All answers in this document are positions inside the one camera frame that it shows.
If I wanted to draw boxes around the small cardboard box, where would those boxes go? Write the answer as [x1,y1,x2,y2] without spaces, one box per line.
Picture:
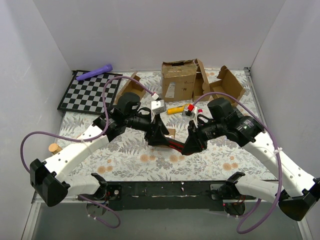
[165,128,176,139]

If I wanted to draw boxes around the red black utility knife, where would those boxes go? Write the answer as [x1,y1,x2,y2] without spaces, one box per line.
[159,137,185,153]

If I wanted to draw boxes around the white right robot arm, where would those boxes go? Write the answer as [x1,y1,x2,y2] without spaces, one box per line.
[182,97,320,221]

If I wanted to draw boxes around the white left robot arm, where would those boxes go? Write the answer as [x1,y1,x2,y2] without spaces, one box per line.
[30,92,167,207]

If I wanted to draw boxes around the open cardboard box left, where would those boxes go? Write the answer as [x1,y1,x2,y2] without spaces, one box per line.
[113,79,146,105]

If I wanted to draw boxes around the open cardboard box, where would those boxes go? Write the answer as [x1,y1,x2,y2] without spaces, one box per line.
[209,65,246,101]
[113,79,146,105]

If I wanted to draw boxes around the tall taped cardboard box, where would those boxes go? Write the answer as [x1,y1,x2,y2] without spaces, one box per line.
[161,59,198,103]

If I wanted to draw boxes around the open cardboard box right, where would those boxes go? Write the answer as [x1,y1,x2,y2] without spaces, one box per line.
[209,65,246,101]

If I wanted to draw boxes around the floral table mat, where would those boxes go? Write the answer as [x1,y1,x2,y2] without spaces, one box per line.
[58,68,275,181]

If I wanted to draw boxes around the yellow toothpaste tube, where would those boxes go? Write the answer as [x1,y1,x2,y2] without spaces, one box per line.
[167,105,185,115]

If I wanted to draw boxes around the black white chessboard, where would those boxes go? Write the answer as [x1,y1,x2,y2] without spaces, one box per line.
[57,70,121,115]

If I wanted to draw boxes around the purple cylinder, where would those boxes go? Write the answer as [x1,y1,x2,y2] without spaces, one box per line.
[76,64,113,82]

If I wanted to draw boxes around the wooden cylinder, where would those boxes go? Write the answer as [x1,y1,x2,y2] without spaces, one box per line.
[48,143,63,155]

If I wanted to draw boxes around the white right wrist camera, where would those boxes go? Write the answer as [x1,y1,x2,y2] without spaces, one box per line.
[182,104,203,126]

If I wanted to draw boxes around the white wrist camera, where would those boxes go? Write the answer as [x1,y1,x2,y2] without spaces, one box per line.
[182,104,203,126]
[151,92,167,115]

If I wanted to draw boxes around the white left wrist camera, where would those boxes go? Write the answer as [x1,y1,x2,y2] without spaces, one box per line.
[151,92,167,115]

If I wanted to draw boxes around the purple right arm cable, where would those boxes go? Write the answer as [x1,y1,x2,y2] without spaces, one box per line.
[192,91,284,235]

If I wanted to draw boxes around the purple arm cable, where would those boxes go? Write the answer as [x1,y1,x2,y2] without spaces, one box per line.
[192,91,284,235]
[20,75,158,229]

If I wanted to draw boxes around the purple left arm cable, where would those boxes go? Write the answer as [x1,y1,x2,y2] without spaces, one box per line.
[20,75,158,229]

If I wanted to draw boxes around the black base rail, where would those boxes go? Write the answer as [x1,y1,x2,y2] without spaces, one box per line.
[77,179,256,212]

